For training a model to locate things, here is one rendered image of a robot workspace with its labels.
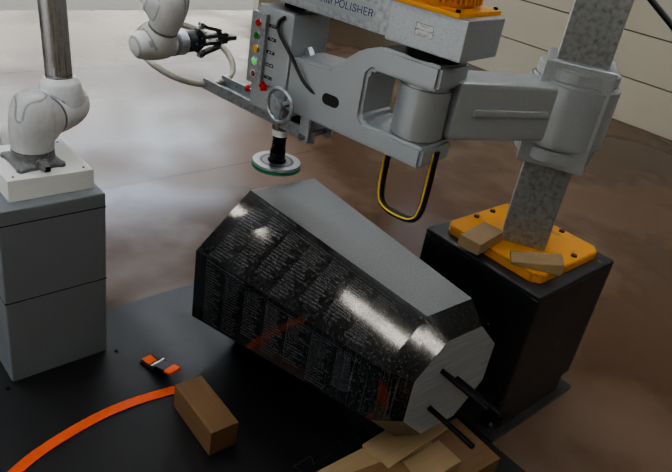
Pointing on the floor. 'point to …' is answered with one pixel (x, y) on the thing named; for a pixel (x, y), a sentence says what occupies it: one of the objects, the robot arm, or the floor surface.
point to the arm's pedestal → (52, 280)
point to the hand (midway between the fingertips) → (227, 37)
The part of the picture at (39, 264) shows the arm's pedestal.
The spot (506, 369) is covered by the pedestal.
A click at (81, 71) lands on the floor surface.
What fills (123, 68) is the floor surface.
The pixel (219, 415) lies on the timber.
